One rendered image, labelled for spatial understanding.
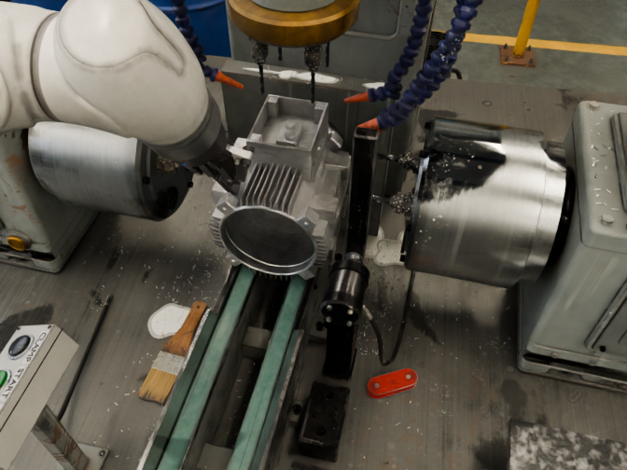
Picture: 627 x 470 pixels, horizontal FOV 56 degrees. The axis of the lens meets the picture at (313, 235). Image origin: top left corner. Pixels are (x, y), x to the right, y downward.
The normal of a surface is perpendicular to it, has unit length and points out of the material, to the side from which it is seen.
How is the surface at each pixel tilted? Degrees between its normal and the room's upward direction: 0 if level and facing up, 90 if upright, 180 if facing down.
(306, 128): 0
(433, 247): 84
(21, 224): 89
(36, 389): 66
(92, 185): 84
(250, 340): 0
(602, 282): 89
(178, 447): 0
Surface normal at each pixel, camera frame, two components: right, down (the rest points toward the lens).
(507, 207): -0.17, 0.08
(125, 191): -0.23, 0.66
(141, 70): 0.59, 0.63
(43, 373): 0.89, -0.11
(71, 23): -0.19, -0.15
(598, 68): 0.00, -0.65
